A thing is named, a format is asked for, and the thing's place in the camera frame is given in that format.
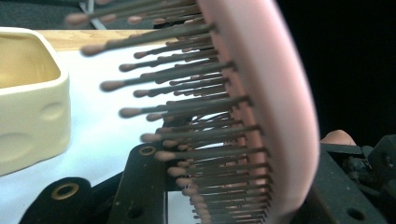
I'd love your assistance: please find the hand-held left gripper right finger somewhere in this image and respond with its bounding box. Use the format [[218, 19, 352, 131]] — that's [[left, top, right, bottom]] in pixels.
[[290, 143, 390, 224]]

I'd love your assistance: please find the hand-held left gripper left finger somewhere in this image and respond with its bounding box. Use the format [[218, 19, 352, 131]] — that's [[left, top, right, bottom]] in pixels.
[[106, 115, 194, 224]]

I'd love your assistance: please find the pink hairbrush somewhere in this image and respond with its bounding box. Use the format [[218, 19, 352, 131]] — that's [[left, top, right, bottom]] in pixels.
[[64, 0, 321, 224]]

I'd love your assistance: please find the cream square cup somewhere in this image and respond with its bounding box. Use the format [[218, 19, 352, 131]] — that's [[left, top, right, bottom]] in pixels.
[[0, 26, 72, 177]]

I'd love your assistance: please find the white metal stand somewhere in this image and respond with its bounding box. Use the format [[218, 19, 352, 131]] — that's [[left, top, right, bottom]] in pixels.
[[78, 0, 107, 31]]

